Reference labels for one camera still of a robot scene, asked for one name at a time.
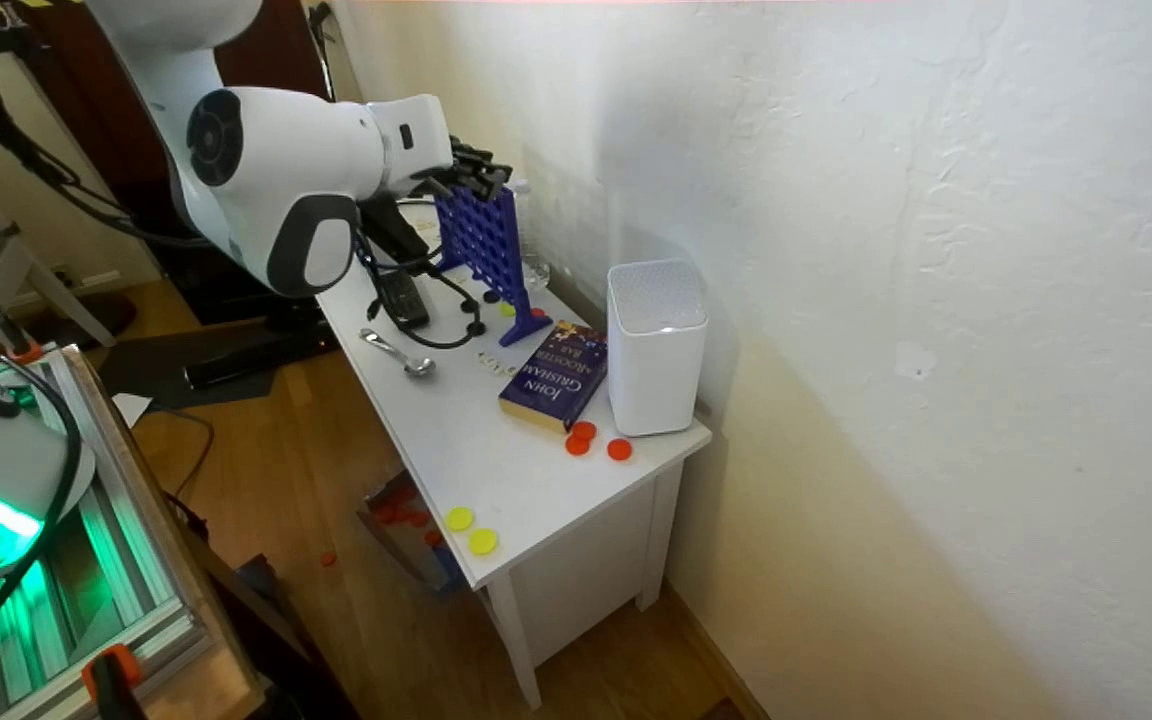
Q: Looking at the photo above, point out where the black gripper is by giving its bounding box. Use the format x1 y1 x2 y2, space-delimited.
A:
444 135 518 209

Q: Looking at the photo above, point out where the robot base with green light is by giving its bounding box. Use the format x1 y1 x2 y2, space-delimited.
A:
0 336 99 606

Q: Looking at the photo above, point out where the blue gameboard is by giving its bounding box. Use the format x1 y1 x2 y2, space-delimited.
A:
428 185 553 352

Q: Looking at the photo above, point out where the metal spoon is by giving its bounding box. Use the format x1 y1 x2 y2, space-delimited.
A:
357 326 442 384

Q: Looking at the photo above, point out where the purple book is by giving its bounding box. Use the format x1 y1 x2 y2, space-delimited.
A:
495 318 614 431

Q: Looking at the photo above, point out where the white plastic container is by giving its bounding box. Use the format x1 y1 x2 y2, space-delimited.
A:
606 255 711 439

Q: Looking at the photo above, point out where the white side table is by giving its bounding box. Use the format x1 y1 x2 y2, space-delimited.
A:
312 198 718 711

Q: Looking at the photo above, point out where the black flat floor stand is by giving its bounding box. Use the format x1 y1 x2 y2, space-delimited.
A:
97 318 340 411

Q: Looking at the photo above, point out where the colourful cardboard box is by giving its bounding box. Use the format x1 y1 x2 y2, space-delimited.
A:
357 473 468 598

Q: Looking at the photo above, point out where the dark wooden cabinet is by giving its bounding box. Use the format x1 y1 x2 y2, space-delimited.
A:
11 0 393 332

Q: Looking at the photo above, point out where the orange black clamp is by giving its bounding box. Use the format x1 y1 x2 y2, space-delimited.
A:
75 645 154 720

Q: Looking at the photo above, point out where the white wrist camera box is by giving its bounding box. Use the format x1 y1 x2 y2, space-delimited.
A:
376 91 457 193

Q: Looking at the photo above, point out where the black base cable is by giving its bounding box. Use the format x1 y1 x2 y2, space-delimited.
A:
0 358 89 697

